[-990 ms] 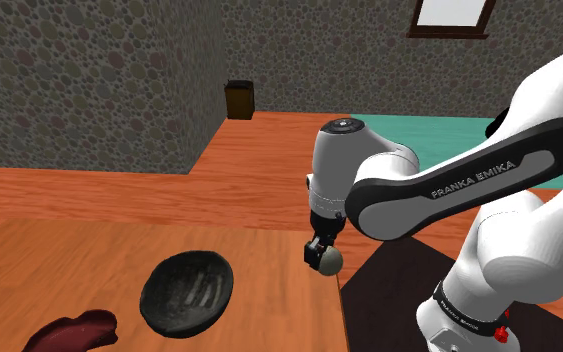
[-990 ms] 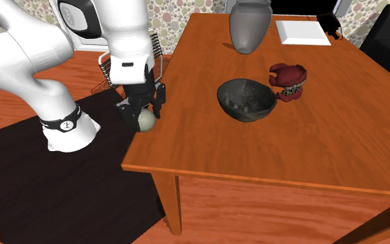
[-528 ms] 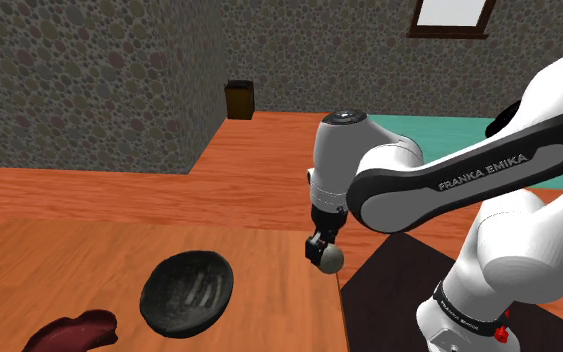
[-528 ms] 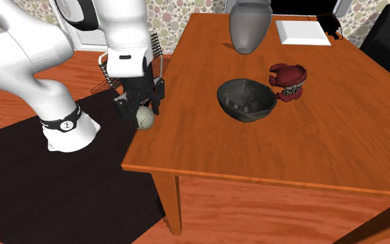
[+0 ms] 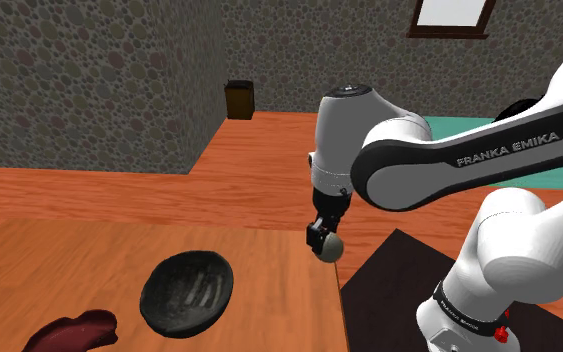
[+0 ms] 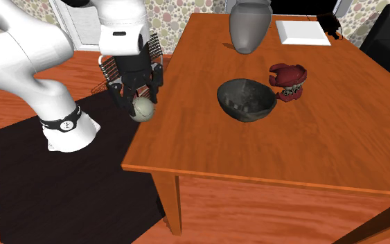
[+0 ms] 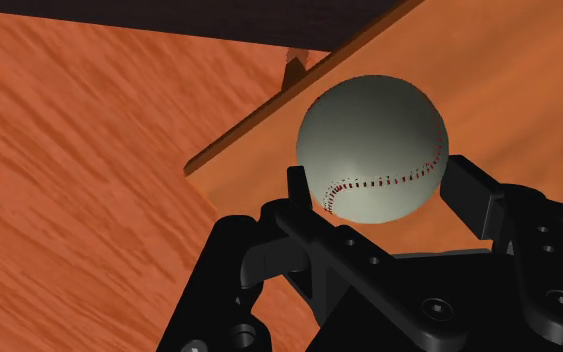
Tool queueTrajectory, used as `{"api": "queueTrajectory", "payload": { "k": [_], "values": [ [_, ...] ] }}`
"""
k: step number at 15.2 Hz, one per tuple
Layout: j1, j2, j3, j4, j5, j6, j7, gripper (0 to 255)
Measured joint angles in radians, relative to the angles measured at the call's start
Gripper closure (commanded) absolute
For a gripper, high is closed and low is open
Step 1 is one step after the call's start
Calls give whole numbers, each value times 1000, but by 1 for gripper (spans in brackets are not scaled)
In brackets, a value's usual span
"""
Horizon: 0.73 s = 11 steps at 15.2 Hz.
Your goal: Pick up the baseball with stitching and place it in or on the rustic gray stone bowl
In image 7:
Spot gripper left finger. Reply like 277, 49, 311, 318
156, 165, 468, 352

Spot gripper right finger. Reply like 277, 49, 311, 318
439, 154, 563, 348

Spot white baseball with red stitching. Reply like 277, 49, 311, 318
295, 74, 450, 225

